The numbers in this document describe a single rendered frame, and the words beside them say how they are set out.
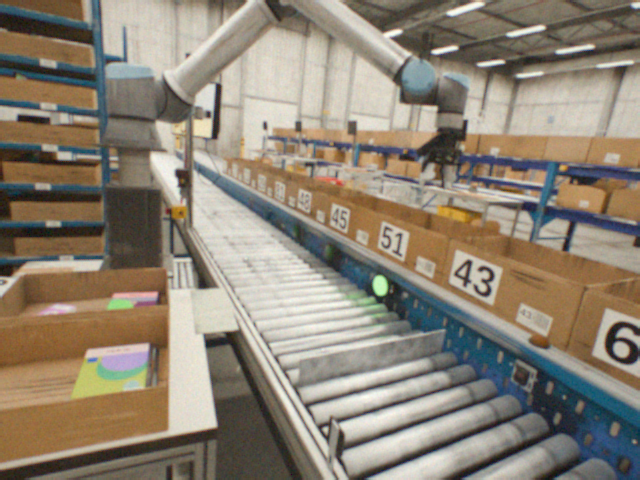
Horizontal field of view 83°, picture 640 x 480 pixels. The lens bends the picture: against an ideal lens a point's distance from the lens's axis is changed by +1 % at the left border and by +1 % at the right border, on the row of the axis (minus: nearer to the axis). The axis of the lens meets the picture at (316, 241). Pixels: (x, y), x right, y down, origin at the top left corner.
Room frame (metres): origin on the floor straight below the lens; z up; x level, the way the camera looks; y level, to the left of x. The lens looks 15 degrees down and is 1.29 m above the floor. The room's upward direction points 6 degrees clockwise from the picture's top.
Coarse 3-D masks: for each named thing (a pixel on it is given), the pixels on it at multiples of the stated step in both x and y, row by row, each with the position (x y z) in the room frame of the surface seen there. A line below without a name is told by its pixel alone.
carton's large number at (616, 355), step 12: (612, 312) 0.70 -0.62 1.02; (612, 324) 0.69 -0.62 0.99; (624, 324) 0.67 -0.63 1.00; (636, 324) 0.66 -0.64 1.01; (600, 336) 0.70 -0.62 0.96; (612, 336) 0.68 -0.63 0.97; (624, 336) 0.67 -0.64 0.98; (636, 336) 0.65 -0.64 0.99; (600, 348) 0.69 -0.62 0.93; (612, 348) 0.68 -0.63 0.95; (624, 348) 0.66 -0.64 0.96; (636, 348) 0.65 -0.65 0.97; (612, 360) 0.67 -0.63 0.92; (624, 360) 0.66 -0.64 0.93; (636, 360) 0.64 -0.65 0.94; (636, 372) 0.64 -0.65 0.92
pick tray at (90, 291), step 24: (24, 288) 0.94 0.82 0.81; (48, 288) 0.97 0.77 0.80; (72, 288) 0.99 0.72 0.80; (96, 288) 1.02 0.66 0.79; (120, 288) 1.04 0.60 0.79; (144, 288) 1.07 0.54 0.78; (168, 288) 0.95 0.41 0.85; (0, 312) 0.78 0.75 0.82; (24, 312) 0.89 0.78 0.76; (72, 312) 0.76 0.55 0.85; (96, 312) 0.78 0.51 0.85; (120, 312) 0.80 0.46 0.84; (144, 312) 0.82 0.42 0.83; (168, 312) 0.85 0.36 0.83
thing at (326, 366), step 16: (416, 336) 0.90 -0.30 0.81; (432, 336) 0.92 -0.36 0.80; (336, 352) 0.78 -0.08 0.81; (352, 352) 0.80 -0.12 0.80; (368, 352) 0.82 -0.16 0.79; (384, 352) 0.85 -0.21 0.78; (400, 352) 0.87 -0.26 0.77; (416, 352) 0.90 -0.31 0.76; (432, 352) 0.93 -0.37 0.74; (304, 368) 0.74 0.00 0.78; (320, 368) 0.76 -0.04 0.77; (336, 368) 0.78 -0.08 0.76; (352, 368) 0.80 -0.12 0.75; (368, 368) 0.83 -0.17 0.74; (304, 384) 0.74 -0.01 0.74
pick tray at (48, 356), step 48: (0, 336) 0.67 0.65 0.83; (48, 336) 0.71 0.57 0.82; (96, 336) 0.74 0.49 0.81; (144, 336) 0.78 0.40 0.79; (0, 384) 0.61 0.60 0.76; (48, 384) 0.62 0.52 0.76; (0, 432) 0.45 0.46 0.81; (48, 432) 0.48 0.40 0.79; (96, 432) 0.50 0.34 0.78; (144, 432) 0.53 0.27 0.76
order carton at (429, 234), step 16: (400, 224) 1.30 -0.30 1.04; (416, 224) 1.54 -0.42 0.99; (432, 224) 1.54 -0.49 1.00; (448, 224) 1.47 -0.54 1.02; (464, 224) 1.40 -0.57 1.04; (416, 240) 1.21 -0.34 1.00; (432, 240) 1.15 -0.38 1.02; (448, 240) 1.10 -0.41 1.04; (384, 256) 1.35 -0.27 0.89; (416, 256) 1.20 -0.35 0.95; (432, 256) 1.14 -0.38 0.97; (416, 272) 1.19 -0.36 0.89
